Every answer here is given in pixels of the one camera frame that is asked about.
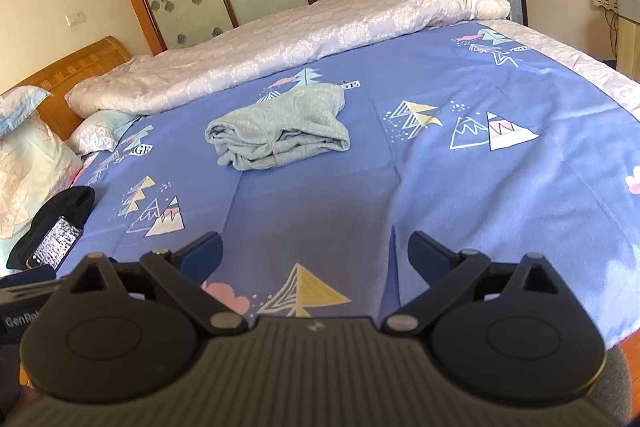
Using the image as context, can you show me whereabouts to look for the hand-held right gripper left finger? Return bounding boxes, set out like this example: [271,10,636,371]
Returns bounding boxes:
[70,231,248,335]

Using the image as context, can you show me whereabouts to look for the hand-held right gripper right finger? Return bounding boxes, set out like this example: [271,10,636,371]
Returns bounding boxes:
[382,231,563,335]

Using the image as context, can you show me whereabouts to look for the grey pants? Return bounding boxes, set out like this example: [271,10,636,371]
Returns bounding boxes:
[204,83,351,172]

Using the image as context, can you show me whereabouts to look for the blue printed bedsheet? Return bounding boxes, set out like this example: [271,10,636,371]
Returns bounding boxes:
[55,19,640,353]

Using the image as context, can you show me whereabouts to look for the smartphone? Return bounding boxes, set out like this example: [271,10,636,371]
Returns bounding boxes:
[26,216,83,270]

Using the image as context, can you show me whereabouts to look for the black cloth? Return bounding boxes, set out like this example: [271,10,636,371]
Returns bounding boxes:
[6,186,96,271]

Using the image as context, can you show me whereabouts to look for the large light floral pillow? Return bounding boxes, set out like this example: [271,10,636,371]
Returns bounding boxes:
[0,109,84,241]

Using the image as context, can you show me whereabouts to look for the white and blue pillow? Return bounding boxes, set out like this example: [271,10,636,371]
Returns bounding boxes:
[67,109,144,156]

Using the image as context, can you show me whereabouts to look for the small blue-edged pillow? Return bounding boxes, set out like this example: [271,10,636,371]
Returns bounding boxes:
[0,87,54,138]

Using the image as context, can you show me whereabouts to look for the wooden headboard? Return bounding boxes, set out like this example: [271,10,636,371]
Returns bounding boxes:
[0,36,134,142]

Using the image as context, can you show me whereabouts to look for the pale pink floral quilt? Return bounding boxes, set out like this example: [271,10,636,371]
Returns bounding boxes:
[65,0,512,116]

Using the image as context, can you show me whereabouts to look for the grey cabinet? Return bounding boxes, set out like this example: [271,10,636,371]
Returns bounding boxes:
[615,0,640,84]

